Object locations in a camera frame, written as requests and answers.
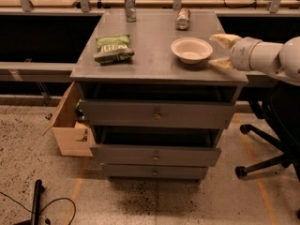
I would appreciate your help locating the black office chair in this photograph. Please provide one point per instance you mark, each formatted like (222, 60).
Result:
(280, 109)

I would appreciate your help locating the green chip bag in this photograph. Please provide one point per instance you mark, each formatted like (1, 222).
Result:
(112, 49)

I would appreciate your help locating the lying redbull can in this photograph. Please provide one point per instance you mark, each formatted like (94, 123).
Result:
(183, 19)

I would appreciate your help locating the black stand base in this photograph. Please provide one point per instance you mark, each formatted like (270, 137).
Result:
(33, 220)

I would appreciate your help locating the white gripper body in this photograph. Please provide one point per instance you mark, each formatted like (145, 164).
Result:
(242, 54)

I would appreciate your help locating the cardboard box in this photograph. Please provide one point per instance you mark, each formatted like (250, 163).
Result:
(73, 137)

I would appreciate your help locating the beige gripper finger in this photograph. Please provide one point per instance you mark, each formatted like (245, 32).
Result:
(226, 41)
(221, 62)

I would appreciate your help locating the white paper bowl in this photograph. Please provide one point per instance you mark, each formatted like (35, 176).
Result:
(191, 50)

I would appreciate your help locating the upright silver can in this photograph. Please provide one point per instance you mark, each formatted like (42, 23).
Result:
(130, 11)

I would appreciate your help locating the grey drawer cabinet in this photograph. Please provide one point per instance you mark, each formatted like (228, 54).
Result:
(154, 116)

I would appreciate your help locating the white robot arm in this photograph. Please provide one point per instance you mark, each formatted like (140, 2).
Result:
(280, 61)

